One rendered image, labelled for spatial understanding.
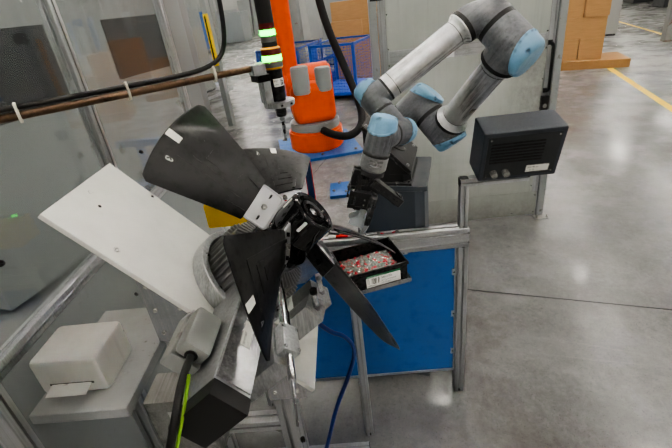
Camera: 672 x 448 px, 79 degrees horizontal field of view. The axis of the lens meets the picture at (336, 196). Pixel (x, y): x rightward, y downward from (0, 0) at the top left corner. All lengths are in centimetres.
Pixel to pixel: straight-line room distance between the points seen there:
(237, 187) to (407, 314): 106
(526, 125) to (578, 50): 758
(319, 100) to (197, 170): 393
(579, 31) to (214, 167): 835
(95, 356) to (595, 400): 191
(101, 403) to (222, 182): 62
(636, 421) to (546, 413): 33
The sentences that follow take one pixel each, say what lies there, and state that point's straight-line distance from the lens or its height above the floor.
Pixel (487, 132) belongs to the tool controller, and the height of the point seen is 123.
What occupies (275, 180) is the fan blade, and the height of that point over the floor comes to 124.
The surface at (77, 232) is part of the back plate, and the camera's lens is 93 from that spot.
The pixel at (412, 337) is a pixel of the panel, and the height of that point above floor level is 33.
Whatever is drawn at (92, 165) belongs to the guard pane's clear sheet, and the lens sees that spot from 159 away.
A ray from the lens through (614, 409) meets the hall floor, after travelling 223.
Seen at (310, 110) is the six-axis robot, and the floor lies 54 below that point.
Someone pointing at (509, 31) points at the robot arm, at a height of 153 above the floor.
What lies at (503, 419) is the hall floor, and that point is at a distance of 207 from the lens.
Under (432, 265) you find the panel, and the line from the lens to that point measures 163.
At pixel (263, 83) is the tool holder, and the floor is 151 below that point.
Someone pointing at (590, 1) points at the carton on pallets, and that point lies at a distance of 887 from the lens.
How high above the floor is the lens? 166
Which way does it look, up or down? 26 degrees down
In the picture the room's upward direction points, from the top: 7 degrees counter-clockwise
